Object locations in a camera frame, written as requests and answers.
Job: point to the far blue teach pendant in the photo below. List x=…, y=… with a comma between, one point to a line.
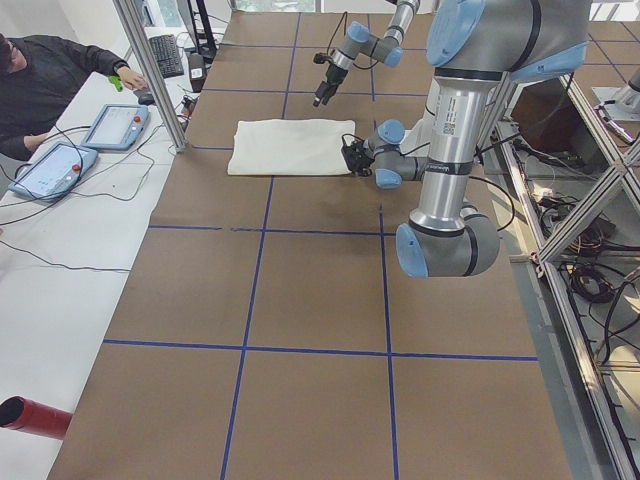
x=117, y=127

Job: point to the cream long-sleeve cat shirt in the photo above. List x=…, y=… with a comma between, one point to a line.
x=289, y=148

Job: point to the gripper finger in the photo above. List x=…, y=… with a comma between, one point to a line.
x=319, y=93
x=329, y=92

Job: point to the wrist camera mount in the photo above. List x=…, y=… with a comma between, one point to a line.
x=322, y=58
x=352, y=147

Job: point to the near blue teach pendant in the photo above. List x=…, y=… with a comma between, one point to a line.
x=55, y=173

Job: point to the green plastic object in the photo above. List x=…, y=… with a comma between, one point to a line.
x=116, y=82

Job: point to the blue teach pendant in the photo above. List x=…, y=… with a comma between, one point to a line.
x=55, y=173
x=117, y=127

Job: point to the aluminium frame post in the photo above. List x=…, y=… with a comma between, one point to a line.
x=137, y=37

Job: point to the black keyboard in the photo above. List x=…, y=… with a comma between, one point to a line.
x=166, y=52

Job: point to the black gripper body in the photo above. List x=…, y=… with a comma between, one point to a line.
x=331, y=77
x=358, y=158

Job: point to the red cylinder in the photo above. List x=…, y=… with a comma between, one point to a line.
x=28, y=416

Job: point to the white central pedestal column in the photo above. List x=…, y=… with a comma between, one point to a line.
x=415, y=146

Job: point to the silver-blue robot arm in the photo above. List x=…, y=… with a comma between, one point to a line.
x=363, y=50
x=471, y=46

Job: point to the person in black jacket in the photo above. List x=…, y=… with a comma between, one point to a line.
x=40, y=76

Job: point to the black computer mouse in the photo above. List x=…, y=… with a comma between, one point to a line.
x=144, y=97

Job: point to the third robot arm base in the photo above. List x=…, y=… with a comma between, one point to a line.
x=619, y=103

